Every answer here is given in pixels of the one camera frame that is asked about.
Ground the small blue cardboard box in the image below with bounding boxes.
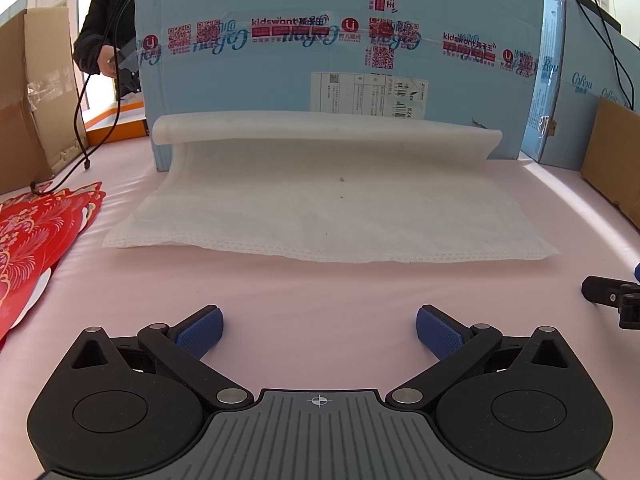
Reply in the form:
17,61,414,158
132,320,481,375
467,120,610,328
520,0,640,166

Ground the black metal bar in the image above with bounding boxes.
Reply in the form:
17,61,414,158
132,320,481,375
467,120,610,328
530,0,640,47

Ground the thin black cable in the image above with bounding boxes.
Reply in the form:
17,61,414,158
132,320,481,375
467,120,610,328
570,0,633,108

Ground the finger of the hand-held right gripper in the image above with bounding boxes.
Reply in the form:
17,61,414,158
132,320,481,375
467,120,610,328
581,275,640,331

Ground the white non-woven shopping bag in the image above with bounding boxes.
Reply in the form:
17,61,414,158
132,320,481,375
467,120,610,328
101,112,562,263

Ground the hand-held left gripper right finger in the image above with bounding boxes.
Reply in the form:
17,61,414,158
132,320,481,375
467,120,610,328
416,304,581,408

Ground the worn brown cardboard box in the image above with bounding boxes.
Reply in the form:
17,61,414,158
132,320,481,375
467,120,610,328
0,5,92,196

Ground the pile of red floral paper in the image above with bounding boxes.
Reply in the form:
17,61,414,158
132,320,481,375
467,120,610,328
0,181,107,346

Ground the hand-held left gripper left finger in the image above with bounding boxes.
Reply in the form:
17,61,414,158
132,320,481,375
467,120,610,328
62,304,253,409

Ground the orange and white box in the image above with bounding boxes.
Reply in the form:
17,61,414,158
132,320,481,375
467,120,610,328
85,100,150,147

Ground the large blue cardboard box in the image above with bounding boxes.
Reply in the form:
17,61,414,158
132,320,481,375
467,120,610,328
132,0,546,173

